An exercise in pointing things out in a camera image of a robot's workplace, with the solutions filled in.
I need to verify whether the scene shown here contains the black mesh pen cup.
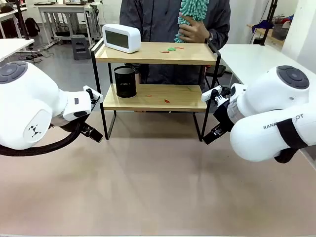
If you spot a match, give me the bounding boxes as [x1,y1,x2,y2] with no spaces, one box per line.
[114,66,137,98]

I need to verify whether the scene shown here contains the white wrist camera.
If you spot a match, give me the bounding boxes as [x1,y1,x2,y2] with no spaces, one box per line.
[200,85,232,107]
[82,85,104,110]

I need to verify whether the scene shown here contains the grey step stool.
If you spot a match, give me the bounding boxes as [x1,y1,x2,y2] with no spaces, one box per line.
[71,34,92,61]

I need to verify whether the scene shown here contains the black mesh basket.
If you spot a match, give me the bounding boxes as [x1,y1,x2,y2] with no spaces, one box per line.
[271,23,289,40]

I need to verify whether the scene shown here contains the black backpack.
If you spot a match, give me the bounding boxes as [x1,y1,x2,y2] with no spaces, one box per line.
[24,17,41,38]

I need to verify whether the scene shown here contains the black strap on arm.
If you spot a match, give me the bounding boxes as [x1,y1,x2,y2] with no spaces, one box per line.
[276,118,309,150]

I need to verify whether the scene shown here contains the person in dark grey jacket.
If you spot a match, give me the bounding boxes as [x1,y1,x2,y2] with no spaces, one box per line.
[119,0,232,86]

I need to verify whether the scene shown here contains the black stand pole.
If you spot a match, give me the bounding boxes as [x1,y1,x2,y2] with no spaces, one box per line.
[15,0,32,41]

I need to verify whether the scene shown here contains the white desk with grey legs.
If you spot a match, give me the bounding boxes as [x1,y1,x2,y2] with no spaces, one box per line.
[36,1,100,47]

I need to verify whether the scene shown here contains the wooden shelf black metal frame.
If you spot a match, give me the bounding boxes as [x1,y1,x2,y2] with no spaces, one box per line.
[90,38,222,142]

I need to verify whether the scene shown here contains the black right cable sleeve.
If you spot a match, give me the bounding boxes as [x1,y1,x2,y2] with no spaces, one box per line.
[274,147,301,164]

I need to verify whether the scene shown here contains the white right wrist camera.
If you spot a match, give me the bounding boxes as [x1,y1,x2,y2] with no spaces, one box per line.
[200,85,232,107]

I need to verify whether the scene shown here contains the black tripod pole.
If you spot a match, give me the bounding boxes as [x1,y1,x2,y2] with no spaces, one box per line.
[260,0,279,46]

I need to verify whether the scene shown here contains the black braided left cable sleeve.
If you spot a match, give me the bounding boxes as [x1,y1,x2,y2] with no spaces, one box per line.
[0,116,87,157]

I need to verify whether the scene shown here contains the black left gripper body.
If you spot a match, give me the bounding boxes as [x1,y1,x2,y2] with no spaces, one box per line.
[52,118,84,133]

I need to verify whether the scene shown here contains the teal chenille duster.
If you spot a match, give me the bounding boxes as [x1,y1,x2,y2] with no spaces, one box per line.
[174,0,210,45]

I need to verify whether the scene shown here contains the person's hand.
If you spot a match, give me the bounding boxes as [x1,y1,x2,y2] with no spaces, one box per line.
[178,18,211,43]

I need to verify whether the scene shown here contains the blue cloth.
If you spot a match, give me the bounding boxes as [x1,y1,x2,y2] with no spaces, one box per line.
[251,19,275,33]

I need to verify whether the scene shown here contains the white desk with round edge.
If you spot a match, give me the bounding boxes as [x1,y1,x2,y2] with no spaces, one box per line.
[0,38,35,63]

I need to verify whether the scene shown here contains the power strip with cables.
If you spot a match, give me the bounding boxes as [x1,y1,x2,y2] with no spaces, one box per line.
[25,48,50,60]

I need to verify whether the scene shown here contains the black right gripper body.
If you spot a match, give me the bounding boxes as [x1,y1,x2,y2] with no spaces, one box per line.
[213,99,238,134]

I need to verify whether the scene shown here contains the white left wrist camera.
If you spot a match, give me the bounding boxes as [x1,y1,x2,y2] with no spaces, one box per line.
[82,85,104,110]

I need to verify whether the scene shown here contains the wooden side table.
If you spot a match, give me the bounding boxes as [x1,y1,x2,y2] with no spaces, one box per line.
[246,23,287,47]

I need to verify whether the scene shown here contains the white digital clock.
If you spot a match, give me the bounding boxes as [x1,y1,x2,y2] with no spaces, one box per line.
[102,23,142,54]

